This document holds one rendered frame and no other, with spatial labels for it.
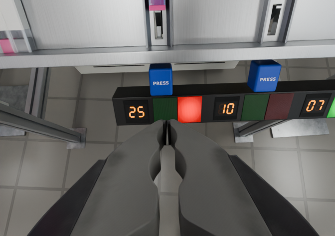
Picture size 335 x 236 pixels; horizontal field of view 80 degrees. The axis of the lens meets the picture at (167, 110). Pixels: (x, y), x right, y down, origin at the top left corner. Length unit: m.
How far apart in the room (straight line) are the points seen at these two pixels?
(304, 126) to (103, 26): 0.98
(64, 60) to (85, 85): 0.84
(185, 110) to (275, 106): 0.11
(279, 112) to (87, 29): 0.24
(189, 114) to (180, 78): 0.74
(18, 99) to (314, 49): 1.12
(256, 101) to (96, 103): 0.83
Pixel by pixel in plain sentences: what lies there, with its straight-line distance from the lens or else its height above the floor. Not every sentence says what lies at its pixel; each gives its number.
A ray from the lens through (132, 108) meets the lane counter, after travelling 0.25.
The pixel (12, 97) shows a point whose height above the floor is 0.01.
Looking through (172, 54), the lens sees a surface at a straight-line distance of 0.19.
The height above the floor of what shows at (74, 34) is 0.73.
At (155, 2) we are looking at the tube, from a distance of 0.20.
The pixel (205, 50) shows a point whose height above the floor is 0.73.
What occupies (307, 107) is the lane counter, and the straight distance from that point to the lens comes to 0.30.
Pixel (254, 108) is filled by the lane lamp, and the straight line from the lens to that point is 0.27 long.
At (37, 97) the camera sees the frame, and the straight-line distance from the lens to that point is 0.73.
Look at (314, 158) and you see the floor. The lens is 1.09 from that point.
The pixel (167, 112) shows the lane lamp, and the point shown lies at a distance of 0.25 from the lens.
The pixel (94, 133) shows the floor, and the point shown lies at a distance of 0.97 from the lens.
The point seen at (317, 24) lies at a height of 0.73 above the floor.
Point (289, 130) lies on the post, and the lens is 1.05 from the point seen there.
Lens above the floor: 0.90
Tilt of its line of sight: 74 degrees down
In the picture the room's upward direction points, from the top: 1 degrees counter-clockwise
